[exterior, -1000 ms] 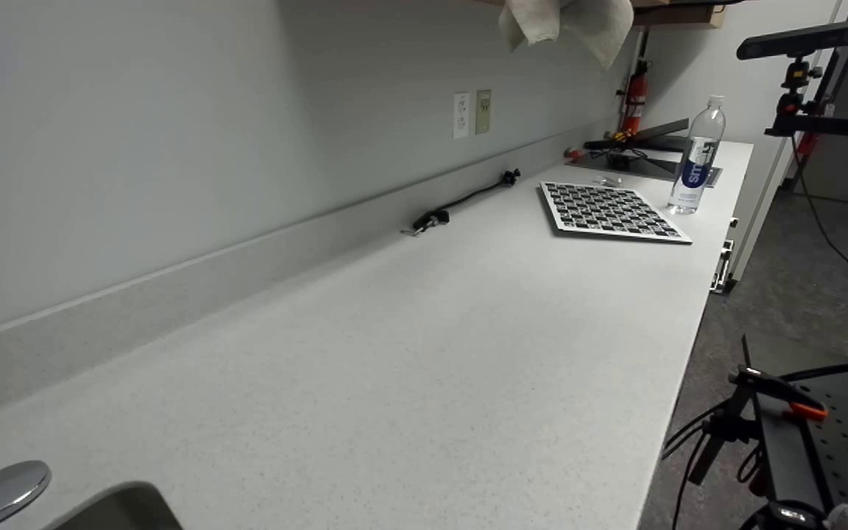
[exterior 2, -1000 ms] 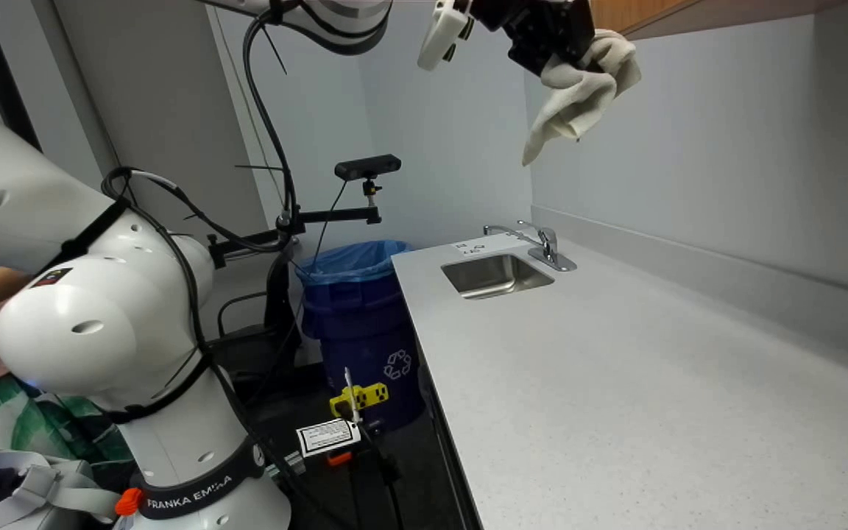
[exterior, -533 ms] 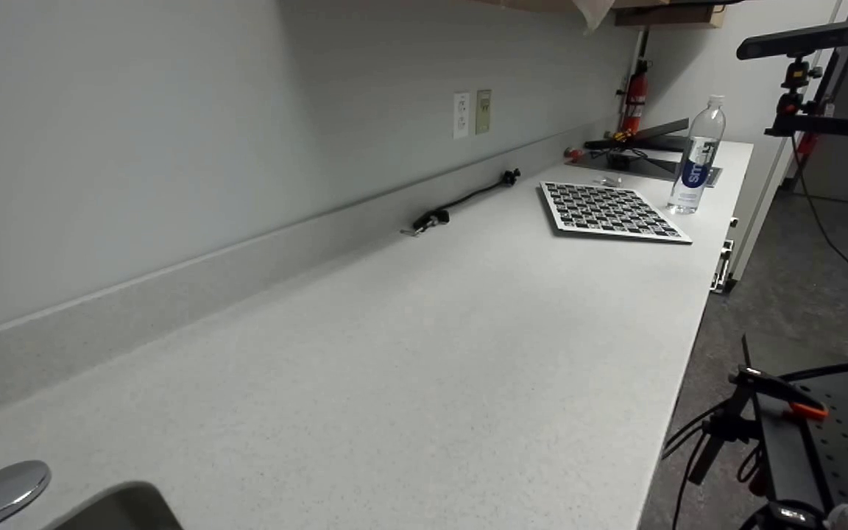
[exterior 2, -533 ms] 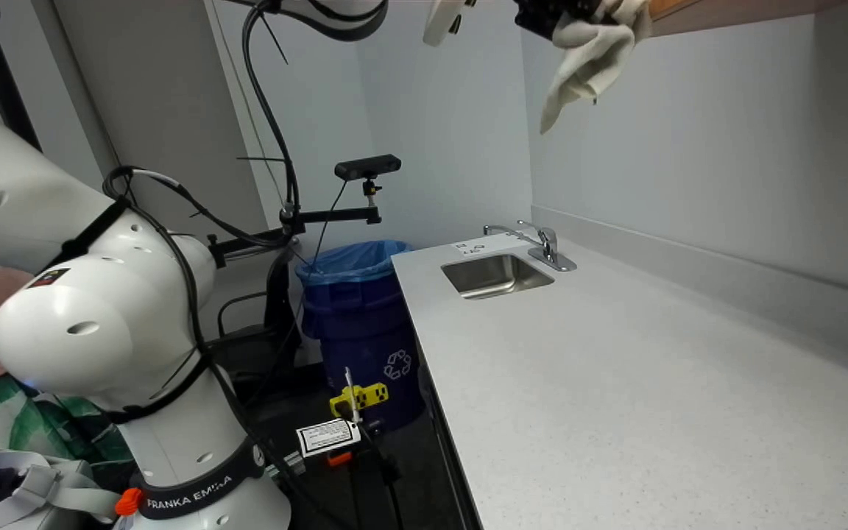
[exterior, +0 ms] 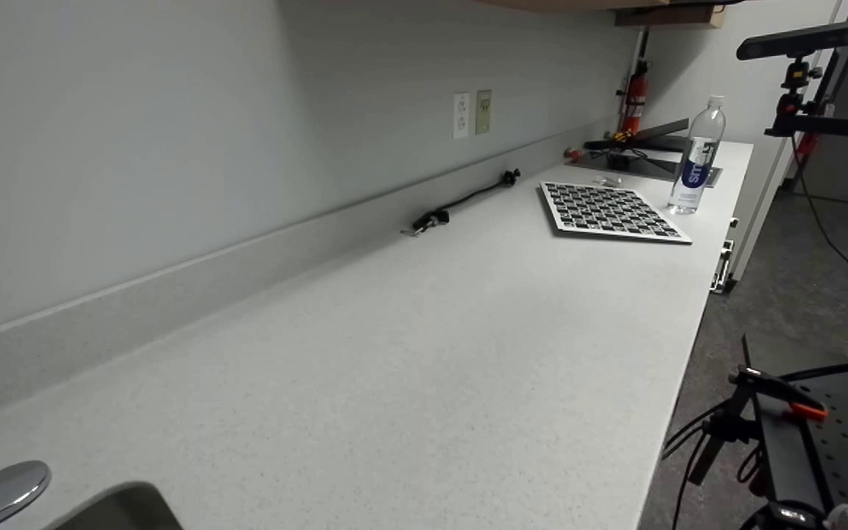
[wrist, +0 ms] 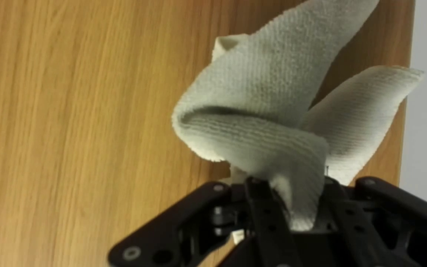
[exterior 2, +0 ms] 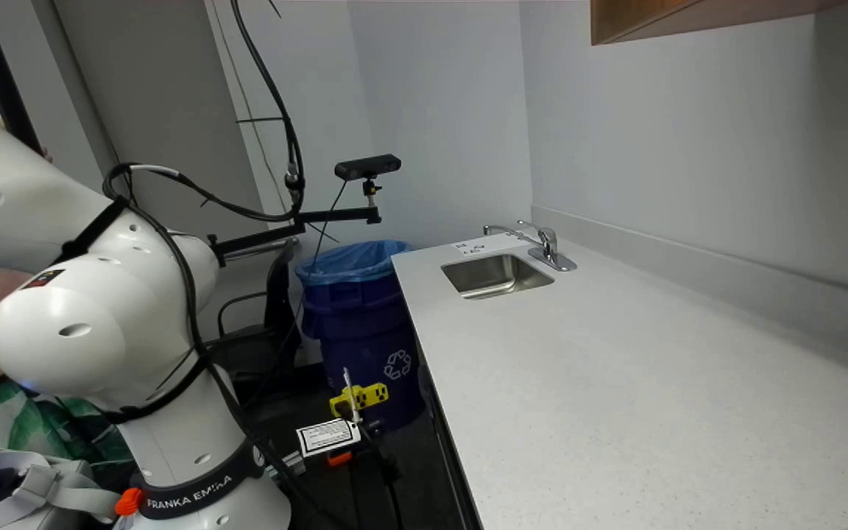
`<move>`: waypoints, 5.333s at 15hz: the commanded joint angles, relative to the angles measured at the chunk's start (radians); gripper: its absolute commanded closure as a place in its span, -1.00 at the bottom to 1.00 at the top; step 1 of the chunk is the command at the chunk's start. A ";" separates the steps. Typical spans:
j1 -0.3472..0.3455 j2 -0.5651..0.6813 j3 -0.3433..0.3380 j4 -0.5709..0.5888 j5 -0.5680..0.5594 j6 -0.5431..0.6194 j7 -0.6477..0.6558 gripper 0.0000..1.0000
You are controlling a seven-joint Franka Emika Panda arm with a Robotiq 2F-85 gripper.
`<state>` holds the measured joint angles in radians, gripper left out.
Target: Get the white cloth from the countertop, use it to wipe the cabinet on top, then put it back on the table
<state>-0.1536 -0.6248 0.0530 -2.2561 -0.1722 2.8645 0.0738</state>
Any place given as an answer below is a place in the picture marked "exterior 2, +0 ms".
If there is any steel sink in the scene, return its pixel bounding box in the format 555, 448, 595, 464
440, 249, 556, 304

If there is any blue bin liner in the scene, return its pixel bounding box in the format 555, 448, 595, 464
294, 238, 417, 291

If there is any blue recycling bin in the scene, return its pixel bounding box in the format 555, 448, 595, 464
299, 238, 430, 436

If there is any chrome faucet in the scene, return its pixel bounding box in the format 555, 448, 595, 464
480, 220, 580, 274

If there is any black chair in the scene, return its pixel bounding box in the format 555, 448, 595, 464
215, 248, 306, 386

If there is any yellow clamp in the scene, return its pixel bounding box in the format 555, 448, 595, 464
327, 366, 393, 423

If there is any white label tag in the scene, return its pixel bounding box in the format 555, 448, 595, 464
294, 419, 365, 460

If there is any orange knob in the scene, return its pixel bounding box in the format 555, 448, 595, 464
112, 485, 144, 517

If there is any green leaf patterned fabric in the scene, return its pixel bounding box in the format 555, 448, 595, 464
0, 376, 138, 504

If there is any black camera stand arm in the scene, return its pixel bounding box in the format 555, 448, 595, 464
205, 177, 390, 274

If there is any black stereo camera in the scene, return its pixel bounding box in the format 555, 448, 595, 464
334, 154, 403, 182

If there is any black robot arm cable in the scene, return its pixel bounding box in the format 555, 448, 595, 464
102, 0, 314, 227

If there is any wooden wall cabinet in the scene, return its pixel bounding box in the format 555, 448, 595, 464
589, 0, 848, 46

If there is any grey fabric strap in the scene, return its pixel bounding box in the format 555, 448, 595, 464
0, 444, 124, 530

